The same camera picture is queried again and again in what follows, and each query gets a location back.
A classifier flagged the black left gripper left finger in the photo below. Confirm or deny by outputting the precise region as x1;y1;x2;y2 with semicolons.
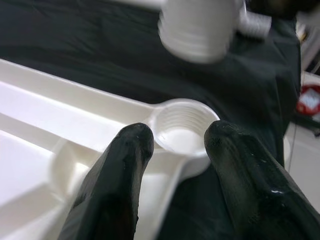
57;121;155;240

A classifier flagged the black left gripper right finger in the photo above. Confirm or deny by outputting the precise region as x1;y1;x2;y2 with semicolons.
203;119;320;240

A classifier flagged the white plastic children table top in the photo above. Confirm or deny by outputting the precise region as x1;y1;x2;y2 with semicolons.
0;57;221;240

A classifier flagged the white plastic table leg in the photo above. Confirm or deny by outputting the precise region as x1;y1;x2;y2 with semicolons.
157;0;238;65
237;7;273;39

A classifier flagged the red and white object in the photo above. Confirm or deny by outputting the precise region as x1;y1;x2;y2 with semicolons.
296;84;320;116

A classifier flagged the black cloth table cover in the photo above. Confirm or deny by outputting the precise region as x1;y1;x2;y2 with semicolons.
0;0;302;240

